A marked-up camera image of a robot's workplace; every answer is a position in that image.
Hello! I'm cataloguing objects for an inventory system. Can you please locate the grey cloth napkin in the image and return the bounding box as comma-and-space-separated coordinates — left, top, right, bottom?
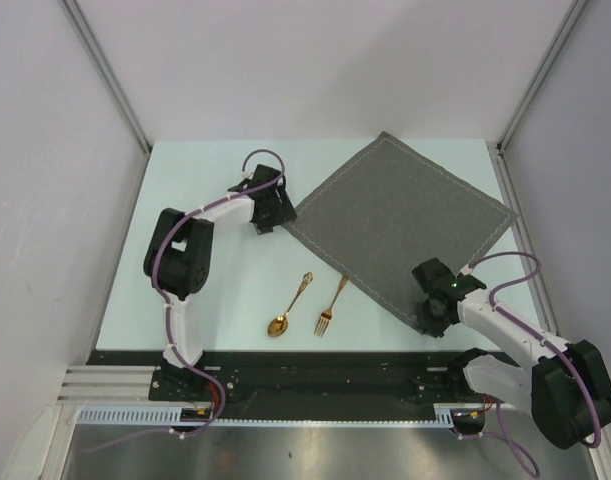
286, 132, 516, 331

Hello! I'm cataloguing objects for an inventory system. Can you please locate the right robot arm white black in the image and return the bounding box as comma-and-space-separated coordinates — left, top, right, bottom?
412, 258, 611, 449

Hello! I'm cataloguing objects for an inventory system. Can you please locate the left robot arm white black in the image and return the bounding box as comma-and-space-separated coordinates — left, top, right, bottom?
143, 164, 297, 400

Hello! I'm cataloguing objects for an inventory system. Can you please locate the gold spoon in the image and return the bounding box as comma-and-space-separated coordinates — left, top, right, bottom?
267, 272, 314, 338

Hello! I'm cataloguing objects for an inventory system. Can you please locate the gold fork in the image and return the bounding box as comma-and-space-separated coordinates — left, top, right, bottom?
314, 275, 349, 338

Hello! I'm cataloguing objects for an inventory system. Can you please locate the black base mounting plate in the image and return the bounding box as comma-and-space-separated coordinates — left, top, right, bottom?
88, 350, 482, 420

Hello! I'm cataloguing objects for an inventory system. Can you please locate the white slotted cable duct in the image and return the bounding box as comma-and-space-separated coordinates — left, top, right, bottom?
76, 403, 482, 429

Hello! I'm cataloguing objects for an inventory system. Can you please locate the right aluminium side rail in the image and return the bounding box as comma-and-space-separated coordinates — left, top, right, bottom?
486, 142, 561, 334

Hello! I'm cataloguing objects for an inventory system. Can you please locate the right aluminium frame post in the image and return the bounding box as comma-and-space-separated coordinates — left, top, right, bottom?
497, 0, 591, 151

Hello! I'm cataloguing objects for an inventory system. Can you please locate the aluminium frame post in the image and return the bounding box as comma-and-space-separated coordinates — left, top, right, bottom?
497, 0, 591, 151
59, 0, 153, 154

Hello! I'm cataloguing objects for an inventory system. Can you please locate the left aluminium frame post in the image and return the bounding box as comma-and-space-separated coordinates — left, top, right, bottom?
59, 0, 153, 154

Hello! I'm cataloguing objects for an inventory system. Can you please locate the front aluminium frame rail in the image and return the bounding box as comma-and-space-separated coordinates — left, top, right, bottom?
54, 364, 159, 409

